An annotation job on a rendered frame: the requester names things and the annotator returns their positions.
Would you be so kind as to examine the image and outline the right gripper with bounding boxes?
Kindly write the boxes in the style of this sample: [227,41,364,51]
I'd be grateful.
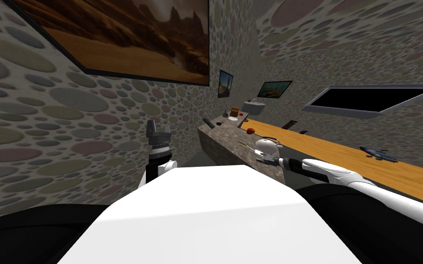
[256,153,281,166]

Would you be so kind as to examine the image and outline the white round basin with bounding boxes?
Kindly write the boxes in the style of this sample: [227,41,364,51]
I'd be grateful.
[241,101,266,116]

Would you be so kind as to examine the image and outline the dark blue toy plane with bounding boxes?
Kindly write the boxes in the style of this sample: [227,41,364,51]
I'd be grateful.
[359,146,399,164]

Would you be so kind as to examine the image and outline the green landscape picture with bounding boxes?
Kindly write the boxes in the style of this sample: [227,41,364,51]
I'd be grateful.
[257,80,294,99]

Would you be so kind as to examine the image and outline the white round kettle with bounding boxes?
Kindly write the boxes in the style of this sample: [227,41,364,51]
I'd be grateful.
[255,137,284,156]

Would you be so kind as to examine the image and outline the brown stone counter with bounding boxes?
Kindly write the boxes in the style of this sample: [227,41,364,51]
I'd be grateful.
[196,111,286,185]

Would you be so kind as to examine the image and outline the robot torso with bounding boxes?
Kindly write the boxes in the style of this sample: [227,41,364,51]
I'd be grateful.
[56,165,363,264]

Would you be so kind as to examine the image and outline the grey framed dark window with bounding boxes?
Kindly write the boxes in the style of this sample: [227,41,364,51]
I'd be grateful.
[301,84,423,120]

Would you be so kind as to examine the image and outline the yellow handled knife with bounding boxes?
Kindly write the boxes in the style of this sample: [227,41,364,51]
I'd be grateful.
[238,141,260,154]

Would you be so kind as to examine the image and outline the long wooden table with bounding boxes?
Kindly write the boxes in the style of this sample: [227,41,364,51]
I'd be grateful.
[238,118,423,210]

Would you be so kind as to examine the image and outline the large desert landscape picture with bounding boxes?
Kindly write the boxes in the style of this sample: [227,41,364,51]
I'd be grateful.
[3,0,211,87]

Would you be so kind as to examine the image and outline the small blue framed picture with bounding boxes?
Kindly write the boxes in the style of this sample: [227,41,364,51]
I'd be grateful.
[217,69,234,99]

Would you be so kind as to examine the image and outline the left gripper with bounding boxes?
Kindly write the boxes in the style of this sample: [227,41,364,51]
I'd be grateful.
[146,120,172,149]

